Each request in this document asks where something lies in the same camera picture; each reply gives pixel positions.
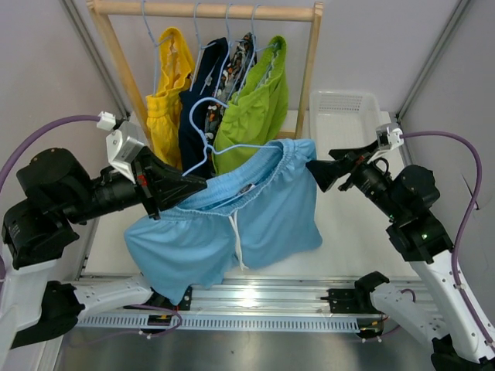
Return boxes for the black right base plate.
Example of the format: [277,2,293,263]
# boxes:
[319,288,379,315]

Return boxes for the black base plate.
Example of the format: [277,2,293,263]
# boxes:
[152,286,193,311]
[319,288,379,315]

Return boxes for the slotted grey cable duct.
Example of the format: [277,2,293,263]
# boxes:
[77,313,384,333]

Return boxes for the lime green shorts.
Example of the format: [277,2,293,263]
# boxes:
[213,36,288,175]

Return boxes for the aluminium mounting rail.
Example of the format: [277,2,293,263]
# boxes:
[52,274,475,318]

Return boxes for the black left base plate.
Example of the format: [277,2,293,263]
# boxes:
[152,286,193,311]

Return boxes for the blue hanger of green shorts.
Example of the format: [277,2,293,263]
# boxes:
[226,3,280,105]

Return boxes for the wooden clothes rack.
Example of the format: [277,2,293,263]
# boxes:
[87,1,324,139]

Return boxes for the blue hanger of navy shorts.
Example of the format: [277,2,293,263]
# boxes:
[189,2,210,92]

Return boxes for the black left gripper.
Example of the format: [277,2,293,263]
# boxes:
[64,144,210,223]

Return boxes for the blue hanger of camouflage shorts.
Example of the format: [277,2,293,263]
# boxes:
[214,3,255,103]

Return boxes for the camouflage patterned shorts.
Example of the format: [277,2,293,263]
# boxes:
[204,32,257,145]

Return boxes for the yellow shorts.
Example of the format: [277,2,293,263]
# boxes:
[146,27,195,169]

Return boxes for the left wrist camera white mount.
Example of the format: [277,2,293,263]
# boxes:
[97,111,148,183]

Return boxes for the navy blue shorts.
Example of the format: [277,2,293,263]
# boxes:
[177,36,230,179]

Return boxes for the light blue shorts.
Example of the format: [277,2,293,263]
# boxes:
[124,139,323,304]

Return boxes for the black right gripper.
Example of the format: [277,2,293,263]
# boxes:
[305,140,405,221]

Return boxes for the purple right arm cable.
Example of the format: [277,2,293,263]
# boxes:
[401,131,495,347]

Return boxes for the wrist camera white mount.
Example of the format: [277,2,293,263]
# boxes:
[97,111,148,183]
[375,123,404,151]

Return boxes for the blue hanger of yellow shorts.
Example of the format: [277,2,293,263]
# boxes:
[141,0,170,96]

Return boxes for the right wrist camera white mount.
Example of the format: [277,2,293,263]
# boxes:
[375,123,404,151]

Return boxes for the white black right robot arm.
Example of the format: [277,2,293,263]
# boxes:
[306,137,494,370]

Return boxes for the white plastic basket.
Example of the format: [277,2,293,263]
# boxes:
[309,90,381,159]

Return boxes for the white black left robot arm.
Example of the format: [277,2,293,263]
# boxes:
[1,148,207,352]

